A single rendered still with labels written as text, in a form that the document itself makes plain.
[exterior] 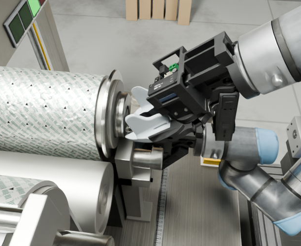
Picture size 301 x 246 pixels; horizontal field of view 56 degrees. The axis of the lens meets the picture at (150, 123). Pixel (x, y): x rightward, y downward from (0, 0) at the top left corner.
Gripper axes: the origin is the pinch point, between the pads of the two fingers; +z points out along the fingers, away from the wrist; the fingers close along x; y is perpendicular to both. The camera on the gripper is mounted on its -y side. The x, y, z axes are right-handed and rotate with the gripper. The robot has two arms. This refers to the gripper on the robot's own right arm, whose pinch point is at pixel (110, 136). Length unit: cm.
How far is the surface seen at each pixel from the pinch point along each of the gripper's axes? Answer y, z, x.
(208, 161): -17.5, -24.7, -6.4
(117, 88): 20.7, -4.4, 4.6
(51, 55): -39, 49, -71
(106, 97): 22.8, -3.8, 8.6
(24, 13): 10.3, 28.4, -29.6
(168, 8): -97, 0, -220
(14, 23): 11.2, 28.4, -23.7
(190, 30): -109, -23, -202
